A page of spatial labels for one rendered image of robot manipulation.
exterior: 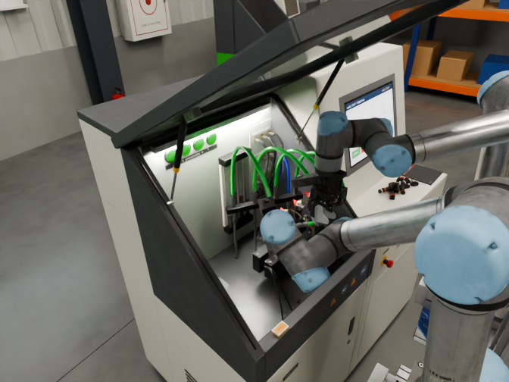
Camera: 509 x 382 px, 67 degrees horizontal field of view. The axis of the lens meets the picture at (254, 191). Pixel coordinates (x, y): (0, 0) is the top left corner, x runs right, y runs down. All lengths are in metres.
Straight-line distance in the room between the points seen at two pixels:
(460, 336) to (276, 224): 0.39
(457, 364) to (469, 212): 0.26
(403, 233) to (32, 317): 2.51
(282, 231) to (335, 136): 0.31
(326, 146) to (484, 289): 0.57
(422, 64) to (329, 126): 5.59
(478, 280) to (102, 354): 2.24
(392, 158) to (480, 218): 0.38
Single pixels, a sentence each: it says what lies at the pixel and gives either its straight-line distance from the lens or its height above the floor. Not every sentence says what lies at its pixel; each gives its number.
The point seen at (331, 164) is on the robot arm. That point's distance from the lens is 1.04.
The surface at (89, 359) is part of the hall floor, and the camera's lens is 2.56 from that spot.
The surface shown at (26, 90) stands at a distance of 5.03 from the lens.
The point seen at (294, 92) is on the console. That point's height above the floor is 1.47.
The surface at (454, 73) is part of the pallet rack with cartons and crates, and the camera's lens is 6.49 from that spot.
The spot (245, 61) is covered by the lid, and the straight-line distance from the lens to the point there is 0.66.
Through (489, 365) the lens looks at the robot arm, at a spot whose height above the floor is 1.27.
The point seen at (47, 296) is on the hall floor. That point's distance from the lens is 3.01.
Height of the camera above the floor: 1.97
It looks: 33 degrees down
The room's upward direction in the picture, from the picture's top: 1 degrees counter-clockwise
